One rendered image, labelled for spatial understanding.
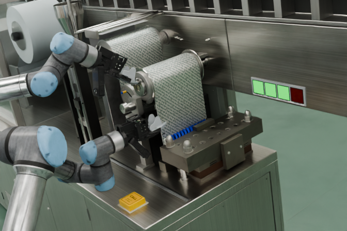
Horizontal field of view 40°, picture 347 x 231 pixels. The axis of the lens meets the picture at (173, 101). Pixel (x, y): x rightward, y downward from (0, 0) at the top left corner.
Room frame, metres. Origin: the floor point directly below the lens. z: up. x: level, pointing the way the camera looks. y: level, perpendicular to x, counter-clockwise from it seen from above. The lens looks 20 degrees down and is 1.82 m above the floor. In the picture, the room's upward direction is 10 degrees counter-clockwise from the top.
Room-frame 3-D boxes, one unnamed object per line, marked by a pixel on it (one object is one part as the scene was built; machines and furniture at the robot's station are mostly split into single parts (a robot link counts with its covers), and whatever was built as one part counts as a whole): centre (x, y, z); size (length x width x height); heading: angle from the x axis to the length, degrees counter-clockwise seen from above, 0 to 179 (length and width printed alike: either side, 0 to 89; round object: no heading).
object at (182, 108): (1.79, -0.03, 1.11); 0.23 x 0.01 x 0.18; 125
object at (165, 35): (2.15, 0.01, 1.34); 0.07 x 0.07 x 0.07; 35
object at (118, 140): (1.61, 0.24, 1.11); 0.08 x 0.05 x 0.08; 35
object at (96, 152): (1.57, 0.30, 1.11); 0.11 x 0.08 x 0.09; 125
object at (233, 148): (1.65, -0.19, 0.97); 0.10 x 0.03 x 0.11; 125
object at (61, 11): (2.42, 0.43, 1.50); 0.14 x 0.14 x 0.06
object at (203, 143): (1.72, -0.13, 1.00); 0.40 x 0.16 x 0.06; 125
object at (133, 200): (1.51, 0.21, 0.91); 0.07 x 0.07 x 0.02; 35
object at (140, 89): (1.77, 0.12, 1.25); 0.07 x 0.02 x 0.07; 35
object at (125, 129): (1.66, 0.17, 1.12); 0.12 x 0.08 x 0.09; 125
